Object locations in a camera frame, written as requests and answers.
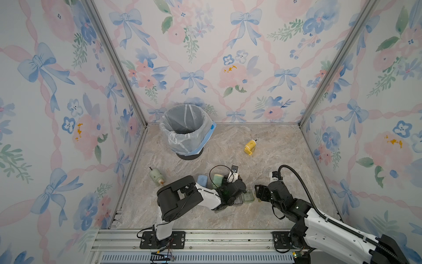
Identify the left corner aluminium post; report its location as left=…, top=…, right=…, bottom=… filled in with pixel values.
left=81, top=0, right=148, bottom=129

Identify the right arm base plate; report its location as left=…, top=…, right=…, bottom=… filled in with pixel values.
left=271, top=231, right=310, bottom=251

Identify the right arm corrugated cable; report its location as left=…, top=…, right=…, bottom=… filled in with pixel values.
left=277, top=164, right=401, bottom=264

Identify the clear trash bag blue band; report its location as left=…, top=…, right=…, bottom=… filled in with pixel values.
left=159, top=104, right=216, bottom=155

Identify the black trash bin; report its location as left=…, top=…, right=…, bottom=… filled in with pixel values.
left=176, top=148, right=203, bottom=161

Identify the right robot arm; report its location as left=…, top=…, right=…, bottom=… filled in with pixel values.
left=255, top=180, right=408, bottom=264

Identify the green pencil sharpener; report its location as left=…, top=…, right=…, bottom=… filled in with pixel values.
left=149, top=167, right=165, bottom=186
left=212, top=174, right=224, bottom=189

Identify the green transparent shavings tray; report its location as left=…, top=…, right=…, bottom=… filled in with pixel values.
left=242, top=190, right=255, bottom=204

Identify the blue pencil sharpener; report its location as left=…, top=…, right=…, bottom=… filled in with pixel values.
left=197, top=175, right=208, bottom=188

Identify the corner aluminium post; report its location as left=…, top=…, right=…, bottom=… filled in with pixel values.
left=298, top=0, right=379, bottom=129
left=81, top=0, right=148, bottom=129

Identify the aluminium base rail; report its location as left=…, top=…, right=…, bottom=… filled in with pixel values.
left=85, top=228, right=373, bottom=264

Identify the right corner aluminium post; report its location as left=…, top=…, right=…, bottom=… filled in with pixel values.
left=298, top=0, right=379, bottom=129

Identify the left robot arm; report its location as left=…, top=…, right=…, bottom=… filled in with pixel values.
left=137, top=176, right=246, bottom=252

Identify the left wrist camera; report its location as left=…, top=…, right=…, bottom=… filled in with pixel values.
left=227, top=165, right=238, bottom=183

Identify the yellow pencil sharpener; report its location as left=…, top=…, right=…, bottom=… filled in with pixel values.
left=244, top=139, right=258, bottom=156

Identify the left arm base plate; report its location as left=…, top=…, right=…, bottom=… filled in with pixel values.
left=139, top=231, right=186, bottom=250

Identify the clear blue sharpener tray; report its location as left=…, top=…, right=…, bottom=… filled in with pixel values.
left=233, top=195, right=244, bottom=206

